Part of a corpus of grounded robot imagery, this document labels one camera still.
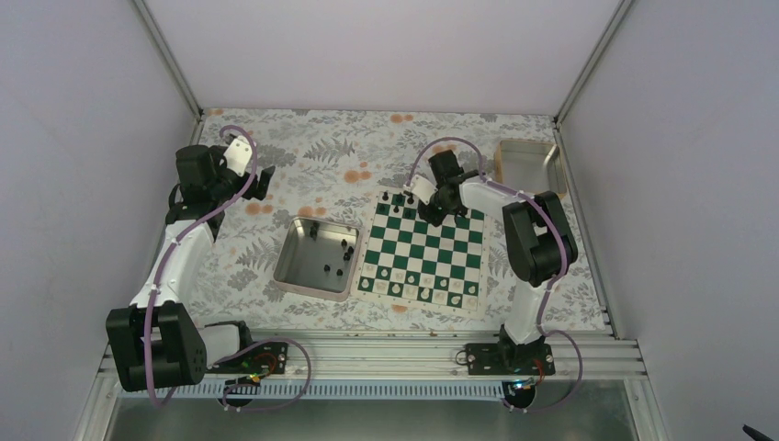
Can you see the yellow metal tray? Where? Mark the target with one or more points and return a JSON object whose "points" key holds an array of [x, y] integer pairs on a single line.
{"points": [[533, 166]]}

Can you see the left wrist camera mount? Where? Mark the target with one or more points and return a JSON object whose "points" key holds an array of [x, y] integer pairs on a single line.
{"points": [[238, 155]]}

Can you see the right aluminium corner post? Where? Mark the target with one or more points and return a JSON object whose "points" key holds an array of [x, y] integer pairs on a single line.
{"points": [[615, 22]]}

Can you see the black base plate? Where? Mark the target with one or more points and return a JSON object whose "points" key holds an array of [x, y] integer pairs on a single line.
{"points": [[499, 359], [266, 359]]}

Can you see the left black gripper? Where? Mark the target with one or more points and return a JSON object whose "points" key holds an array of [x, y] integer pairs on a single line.
{"points": [[259, 192]]}

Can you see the aluminium rail frame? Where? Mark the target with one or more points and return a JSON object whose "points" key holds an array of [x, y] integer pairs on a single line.
{"points": [[397, 386]]}

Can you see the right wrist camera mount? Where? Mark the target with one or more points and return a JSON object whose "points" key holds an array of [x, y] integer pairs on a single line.
{"points": [[421, 188]]}

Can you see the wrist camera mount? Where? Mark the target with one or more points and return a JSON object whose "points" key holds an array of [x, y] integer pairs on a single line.
{"points": [[238, 155], [421, 188]]}

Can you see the pink metal tray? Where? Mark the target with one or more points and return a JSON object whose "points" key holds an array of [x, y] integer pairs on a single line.
{"points": [[301, 261]]}

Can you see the floral tablecloth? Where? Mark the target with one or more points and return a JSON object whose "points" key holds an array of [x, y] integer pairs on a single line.
{"points": [[329, 165]]}

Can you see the left aluminium corner post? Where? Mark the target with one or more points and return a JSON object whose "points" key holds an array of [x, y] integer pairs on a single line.
{"points": [[171, 65]]}

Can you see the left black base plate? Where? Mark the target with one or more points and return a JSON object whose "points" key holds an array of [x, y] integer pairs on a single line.
{"points": [[266, 359]]}

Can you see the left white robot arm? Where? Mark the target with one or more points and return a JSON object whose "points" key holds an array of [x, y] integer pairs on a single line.
{"points": [[154, 341]]}

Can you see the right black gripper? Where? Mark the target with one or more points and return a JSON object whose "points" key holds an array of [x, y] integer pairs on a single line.
{"points": [[435, 219]]}

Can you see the aluminium corner post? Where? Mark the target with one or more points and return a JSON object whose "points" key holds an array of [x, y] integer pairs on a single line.
{"points": [[615, 22], [171, 65]]}

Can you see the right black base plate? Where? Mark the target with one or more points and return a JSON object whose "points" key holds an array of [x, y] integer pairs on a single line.
{"points": [[499, 359]]}

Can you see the green white chessboard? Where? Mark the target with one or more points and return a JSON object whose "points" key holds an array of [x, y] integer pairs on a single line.
{"points": [[451, 259]]}

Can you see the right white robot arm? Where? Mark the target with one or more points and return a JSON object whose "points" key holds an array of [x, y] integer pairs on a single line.
{"points": [[539, 244]]}

